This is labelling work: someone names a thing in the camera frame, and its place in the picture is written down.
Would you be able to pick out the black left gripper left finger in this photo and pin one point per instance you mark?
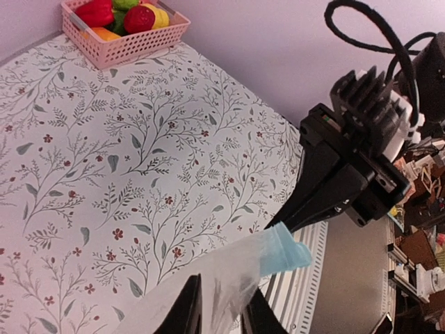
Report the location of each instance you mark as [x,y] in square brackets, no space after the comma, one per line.
[185,315]

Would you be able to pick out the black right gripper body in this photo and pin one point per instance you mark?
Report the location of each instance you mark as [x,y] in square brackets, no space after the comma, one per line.
[387,185]

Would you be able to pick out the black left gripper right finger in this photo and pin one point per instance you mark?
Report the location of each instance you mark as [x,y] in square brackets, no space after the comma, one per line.
[258,318]

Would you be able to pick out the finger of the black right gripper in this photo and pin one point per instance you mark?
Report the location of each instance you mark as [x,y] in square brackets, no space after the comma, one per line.
[340,191]
[305,205]

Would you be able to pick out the clear zip top bag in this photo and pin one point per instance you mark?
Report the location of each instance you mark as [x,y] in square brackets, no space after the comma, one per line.
[229,275]

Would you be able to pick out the red toy pomegranate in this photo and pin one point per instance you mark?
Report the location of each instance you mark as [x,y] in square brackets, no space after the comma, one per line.
[139,19]

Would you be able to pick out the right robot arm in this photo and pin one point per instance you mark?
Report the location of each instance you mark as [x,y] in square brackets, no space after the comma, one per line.
[429,75]

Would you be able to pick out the floral tablecloth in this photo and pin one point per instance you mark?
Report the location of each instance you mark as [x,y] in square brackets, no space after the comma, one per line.
[113,180]

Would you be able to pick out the pink plastic basket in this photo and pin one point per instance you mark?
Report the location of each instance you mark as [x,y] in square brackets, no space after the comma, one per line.
[105,54]

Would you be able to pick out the green toy pepper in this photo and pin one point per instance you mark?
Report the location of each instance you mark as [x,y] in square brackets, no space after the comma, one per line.
[118,24]

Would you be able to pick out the green toy apple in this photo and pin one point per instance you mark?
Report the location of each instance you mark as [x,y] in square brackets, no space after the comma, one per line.
[124,5]

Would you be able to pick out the orange toy fruit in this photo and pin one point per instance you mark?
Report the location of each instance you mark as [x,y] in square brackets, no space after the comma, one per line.
[105,34]

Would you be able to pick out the red toy bell pepper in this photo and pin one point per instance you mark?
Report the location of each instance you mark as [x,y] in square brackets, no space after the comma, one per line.
[97,13]

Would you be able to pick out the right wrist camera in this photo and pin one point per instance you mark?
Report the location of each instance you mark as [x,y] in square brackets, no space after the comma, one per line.
[373,116]

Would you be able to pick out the aluminium table front rail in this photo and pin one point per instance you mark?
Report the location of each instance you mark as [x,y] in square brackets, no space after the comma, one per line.
[346,288]

